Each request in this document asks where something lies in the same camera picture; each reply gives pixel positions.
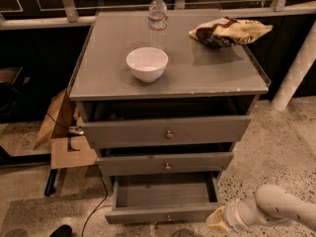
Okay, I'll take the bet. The yellow brown chip bag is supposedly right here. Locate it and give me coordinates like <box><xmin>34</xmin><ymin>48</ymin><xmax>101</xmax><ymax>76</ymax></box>
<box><xmin>189</xmin><ymin>17</ymin><xmax>273</xmax><ymax>48</ymax></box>

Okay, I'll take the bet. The grey drawer cabinet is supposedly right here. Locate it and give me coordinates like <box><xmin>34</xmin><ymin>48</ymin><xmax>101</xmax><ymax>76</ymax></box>
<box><xmin>67</xmin><ymin>9</ymin><xmax>272</xmax><ymax>183</ymax></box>

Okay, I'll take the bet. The grey drawer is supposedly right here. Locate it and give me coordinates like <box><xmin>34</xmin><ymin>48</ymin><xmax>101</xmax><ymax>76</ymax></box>
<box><xmin>97</xmin><ymin>152</ymin><xmax>233</xmax><ymax>176</ymax></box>
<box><xmin>105</xmin><ymin>172</ymin><xmax>221</xmax><ymax>224</ymax></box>
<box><xmin>83</xmin><ymin>116</ymin><xmax>251</xmax><ymax>148</ymax></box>

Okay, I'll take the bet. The black shoe tip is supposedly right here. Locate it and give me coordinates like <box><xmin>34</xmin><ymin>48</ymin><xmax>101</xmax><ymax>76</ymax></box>
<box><xmin>49</xmin><ymin>224</ymin><xmax>72</xmax><ymax>237</ymax></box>

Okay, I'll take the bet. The grey top drawer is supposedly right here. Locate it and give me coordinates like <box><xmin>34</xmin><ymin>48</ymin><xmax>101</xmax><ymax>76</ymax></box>
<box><xmin>83</xmin><ymin>116</ymin><xmax>251</xmax><ymax>148</ymax></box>

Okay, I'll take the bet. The grey middle drawer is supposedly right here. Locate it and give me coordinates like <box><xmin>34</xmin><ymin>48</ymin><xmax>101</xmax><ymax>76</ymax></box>
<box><xmin>97</xmin><ymin>152</ymin><xmax>233</xmax><ymax>176</ymax></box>

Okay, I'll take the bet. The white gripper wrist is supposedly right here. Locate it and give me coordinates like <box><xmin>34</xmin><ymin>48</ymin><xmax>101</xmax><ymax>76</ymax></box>
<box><xmin>206</xmin><ymin>198</ymin><xmax>248</xmax><ymax>233</ymax></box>

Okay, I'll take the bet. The white ceramic bowl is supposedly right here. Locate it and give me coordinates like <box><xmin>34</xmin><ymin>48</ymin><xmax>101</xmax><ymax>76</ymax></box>
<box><xmin>126</xmin><ymin>47</ymin><xmax>169</xmax><ymax>83</ymax></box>

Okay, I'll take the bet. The clear plastic water bottle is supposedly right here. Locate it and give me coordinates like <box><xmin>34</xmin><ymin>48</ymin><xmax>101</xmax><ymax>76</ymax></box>
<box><xmin>148</xmin><ymin>0</ymin><xmax>168</xmax><ymax>50</ymax></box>

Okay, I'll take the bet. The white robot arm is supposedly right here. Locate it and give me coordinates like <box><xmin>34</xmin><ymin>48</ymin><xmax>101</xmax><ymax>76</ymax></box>
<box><xmin>206</xmin><ymin>184</ymin><xmax>316</xmax><ymax>232</ymax></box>

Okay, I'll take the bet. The black cable on floor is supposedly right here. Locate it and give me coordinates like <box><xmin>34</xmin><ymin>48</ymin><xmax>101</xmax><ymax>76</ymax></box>
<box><xmin>45</xmin><ymin>112</ymin><xmax>110</xmax><ymax>237</ymax></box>

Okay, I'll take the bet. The white diagonal pipe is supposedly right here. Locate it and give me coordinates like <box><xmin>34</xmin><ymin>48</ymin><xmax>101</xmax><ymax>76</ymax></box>
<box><xmin>271</xmin><ymin>22</ymin><xmax>316</xmax><ymax>112</ymax></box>

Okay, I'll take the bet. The white metal railing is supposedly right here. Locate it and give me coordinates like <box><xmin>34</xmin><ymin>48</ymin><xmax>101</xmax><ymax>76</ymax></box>
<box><xmin>0</xmin><ymin>0</ymin><xmax>316</xmax><ymax>29</ymax></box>

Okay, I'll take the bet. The brown cardboard box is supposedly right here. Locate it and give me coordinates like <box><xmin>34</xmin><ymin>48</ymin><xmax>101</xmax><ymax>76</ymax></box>
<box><xmin>34</xmin><ymin>90</ymin><xmax>97</xmax><ymax>169</ymax></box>

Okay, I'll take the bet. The grey bottom drawer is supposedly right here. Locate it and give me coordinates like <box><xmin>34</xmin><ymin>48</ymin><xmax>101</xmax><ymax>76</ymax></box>
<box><xmin>105</xmin><ymin>172</ymin><xmax>221</xmax><ymax>224</ymax></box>

